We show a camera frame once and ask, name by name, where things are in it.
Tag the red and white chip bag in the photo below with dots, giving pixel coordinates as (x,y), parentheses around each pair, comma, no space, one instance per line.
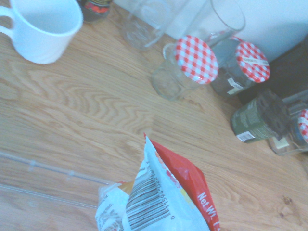
(154,199)

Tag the clear plastic container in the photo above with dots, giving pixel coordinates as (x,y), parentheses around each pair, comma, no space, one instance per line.
(48,183)

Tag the empty jar with gingham lid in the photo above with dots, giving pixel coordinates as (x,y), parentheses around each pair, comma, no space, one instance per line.
(190,65)

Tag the clear glass mason jar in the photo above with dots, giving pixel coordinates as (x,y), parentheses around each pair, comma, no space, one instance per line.
(142,29)

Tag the dark filled jar gingham lid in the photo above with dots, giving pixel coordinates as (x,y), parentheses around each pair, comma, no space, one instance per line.
(240,69)

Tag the green labelled spice jar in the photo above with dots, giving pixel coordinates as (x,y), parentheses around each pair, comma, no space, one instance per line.
(260,118)

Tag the tall clear drinking glass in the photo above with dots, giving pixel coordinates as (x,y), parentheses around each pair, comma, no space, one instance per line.
(216,21)

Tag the dark jar with red label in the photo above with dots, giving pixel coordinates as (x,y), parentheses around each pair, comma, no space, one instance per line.
(95,9)

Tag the white ceramic mug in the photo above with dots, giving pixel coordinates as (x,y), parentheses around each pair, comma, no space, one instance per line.
(45,29)

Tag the black appliance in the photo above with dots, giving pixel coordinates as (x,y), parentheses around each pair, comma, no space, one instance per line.
(286,72)

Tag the small jar with gingham lid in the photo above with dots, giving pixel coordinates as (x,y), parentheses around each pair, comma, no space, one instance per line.
(296,137)

